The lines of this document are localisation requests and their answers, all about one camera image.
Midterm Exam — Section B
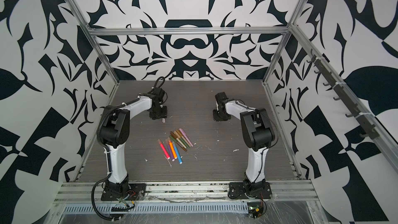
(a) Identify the tan pen ochre cap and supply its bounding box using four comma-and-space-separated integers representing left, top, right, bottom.
173, 130, 187, 148

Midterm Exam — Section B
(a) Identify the green pen tan cap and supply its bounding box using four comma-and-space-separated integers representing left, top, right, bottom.
175, 129, 191, 147

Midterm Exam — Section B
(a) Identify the cream pen brown cap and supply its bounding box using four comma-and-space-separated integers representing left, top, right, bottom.
170, 132, 187, 151

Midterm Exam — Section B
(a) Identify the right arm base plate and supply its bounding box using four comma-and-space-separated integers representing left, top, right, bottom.
228, 180, 272, 200

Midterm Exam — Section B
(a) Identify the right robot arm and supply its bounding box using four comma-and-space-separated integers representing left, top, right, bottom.
213, 92, 276, 199

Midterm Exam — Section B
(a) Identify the red marker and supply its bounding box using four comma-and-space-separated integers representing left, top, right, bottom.
158, 139, 171, 160

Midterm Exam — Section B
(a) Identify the orange marker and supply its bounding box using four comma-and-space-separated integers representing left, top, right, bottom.
167, 138, 177, 161

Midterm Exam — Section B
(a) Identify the blue marker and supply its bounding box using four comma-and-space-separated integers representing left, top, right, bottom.
173, 142, 182, 164

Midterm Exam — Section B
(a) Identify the white cable duct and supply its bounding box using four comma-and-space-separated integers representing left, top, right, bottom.
62, 202, 249, 215

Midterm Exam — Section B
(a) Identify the purple marker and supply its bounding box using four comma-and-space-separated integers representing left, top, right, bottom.
164, 140, 175, 161

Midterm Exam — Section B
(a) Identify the brown pen green cap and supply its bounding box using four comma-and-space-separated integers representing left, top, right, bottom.
170, 135, 187, 152

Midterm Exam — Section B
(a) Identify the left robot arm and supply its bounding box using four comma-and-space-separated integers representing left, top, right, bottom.
91, 76, 167, 222

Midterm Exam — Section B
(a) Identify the pink pen purple cap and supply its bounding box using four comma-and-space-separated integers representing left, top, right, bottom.
179, 128, 193, 147

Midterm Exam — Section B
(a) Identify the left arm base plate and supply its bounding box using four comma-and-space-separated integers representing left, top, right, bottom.
101, 183, 147, 201

